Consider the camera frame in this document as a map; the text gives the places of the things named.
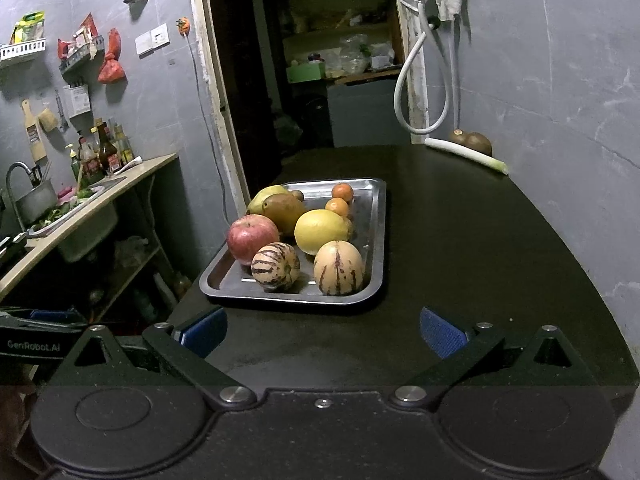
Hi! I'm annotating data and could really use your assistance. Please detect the white door frame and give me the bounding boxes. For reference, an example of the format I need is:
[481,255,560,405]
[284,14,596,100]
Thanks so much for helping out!
[186,0,251,206]

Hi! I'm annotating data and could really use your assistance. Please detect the pale striped pepino melon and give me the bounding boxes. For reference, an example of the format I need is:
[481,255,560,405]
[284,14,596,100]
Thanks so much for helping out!
[313,240,365,295]

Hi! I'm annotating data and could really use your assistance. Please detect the dark striped pepino melon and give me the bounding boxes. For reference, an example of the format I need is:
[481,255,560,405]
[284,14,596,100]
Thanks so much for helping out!
[251,242,301,292]

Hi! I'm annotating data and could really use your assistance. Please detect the metal pot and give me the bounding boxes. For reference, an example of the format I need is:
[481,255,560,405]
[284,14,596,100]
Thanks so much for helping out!
[15,180,59,224]

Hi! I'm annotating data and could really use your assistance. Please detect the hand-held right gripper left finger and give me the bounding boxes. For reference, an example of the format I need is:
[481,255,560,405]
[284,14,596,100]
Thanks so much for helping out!
[47,306,258,411]

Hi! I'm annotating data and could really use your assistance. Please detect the white leek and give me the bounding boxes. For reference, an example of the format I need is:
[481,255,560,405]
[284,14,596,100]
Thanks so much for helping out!
[424,137,509,176]

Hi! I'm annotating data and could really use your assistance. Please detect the red apple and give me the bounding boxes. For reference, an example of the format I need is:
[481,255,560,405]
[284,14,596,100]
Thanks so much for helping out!
[227,214,281,266]

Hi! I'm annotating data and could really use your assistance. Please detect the yellow green packet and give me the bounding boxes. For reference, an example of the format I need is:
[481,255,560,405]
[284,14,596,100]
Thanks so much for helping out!
[11,11,46,45]

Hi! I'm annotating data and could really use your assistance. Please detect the red plastic bag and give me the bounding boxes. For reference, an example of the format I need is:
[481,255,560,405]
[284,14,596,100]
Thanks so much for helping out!
[98,28,125,85]

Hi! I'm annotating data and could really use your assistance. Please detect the white wall switch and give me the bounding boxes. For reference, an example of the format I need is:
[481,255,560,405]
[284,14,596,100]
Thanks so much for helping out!
[136,22,170,57]

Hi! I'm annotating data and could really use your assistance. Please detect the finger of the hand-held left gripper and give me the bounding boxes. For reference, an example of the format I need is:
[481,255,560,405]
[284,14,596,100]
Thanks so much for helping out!
[0,307,90,332]

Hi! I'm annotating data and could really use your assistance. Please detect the white hose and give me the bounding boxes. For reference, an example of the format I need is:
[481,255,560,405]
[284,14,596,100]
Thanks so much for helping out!
[393,7,461,136]

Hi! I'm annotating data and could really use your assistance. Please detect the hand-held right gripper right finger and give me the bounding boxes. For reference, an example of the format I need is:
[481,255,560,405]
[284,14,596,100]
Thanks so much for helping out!
[389,306,599,409]

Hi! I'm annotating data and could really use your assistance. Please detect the kitchen sink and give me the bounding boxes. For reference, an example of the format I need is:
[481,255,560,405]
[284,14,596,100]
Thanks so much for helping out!
[27,185,119,264]

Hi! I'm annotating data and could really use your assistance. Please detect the grey cabinet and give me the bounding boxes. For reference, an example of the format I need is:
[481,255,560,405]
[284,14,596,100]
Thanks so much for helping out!
[327,77,413,148]

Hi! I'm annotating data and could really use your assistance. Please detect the white wall rack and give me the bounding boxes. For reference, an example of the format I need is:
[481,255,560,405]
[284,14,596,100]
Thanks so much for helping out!
[0,39,47,68]

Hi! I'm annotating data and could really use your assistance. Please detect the green vegetables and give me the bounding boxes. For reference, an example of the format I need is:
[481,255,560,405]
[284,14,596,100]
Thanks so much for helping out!
[37,187,97,227]

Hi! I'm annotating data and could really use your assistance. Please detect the wooden brush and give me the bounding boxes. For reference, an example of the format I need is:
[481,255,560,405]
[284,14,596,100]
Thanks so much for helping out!
[21,100,47,163]

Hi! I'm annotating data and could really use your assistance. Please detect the white wall holder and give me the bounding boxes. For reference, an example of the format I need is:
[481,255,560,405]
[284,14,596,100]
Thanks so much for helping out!
[62,85,91,119]

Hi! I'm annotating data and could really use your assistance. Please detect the group of sauce bottles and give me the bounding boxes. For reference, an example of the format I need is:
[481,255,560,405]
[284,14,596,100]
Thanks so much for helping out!
[67,118,135,186]

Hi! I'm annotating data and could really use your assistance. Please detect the beige kitchen counter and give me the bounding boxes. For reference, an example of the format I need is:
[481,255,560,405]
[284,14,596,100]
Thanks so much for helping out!
[0,152,179,281]

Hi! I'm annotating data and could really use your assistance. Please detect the black wall cable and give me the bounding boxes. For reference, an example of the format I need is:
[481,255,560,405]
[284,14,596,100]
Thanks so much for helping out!
[186,30,227,211]

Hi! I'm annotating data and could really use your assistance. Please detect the metal tray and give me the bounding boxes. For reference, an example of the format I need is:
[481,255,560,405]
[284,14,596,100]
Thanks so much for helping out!
[199,177,387,306]

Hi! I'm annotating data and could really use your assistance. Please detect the clear plastic bags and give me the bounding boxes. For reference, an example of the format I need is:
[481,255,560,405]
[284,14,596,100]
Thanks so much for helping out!
[340,35,396,73]

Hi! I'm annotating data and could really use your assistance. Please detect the grey wall rack with packets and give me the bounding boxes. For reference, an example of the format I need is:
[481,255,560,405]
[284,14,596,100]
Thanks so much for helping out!
[57,12,106,74]

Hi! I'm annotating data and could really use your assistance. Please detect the green box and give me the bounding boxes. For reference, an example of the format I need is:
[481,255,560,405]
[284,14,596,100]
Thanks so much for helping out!
[286,62,327,84]

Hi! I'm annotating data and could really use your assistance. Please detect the yellow lemon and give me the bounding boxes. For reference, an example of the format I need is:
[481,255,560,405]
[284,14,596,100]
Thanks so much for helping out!
[294,209,353,256]

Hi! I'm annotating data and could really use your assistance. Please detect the yellow pear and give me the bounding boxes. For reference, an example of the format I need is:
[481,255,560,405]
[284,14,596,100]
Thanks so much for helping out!
[246,185,292,216]

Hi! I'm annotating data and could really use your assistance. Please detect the metal faucet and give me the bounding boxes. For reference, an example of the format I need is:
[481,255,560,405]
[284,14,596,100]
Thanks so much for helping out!
[6,161,44,231]

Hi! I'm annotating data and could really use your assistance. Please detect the wooden shelf board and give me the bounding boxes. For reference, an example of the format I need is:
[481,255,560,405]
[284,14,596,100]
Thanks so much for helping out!
[332,71,403,86]

